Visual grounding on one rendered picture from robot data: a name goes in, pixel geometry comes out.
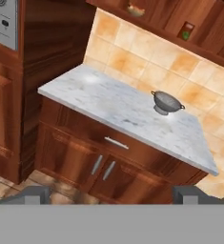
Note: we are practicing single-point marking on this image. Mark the wooden drawer front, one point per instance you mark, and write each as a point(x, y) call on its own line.
point(116, 139)

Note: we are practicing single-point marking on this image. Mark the tall wooden cabinet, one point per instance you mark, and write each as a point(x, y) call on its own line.
point(27, 92)

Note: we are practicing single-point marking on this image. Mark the silver oven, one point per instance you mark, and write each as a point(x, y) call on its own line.
point(4, 22)

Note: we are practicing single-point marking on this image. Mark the grey metal colander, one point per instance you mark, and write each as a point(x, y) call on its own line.
point(166, 102)

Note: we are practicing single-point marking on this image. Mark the cream and orange bowl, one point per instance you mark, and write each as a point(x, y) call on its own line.
point(136, 10)

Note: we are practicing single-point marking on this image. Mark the brown box with green mark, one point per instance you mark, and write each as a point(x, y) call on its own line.
point(186, 31)

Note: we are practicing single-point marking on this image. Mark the wooden cupboard door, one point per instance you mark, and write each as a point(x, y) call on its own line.
point(129, 184)
point(67, 155)

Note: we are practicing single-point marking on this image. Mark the wooden wall shelf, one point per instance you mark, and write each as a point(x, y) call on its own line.
point(180, 28)

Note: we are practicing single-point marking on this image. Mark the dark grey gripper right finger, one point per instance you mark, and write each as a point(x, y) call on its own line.
point(184, 194)

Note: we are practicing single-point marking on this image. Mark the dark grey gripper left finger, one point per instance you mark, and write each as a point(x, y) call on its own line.
point(37, 194)

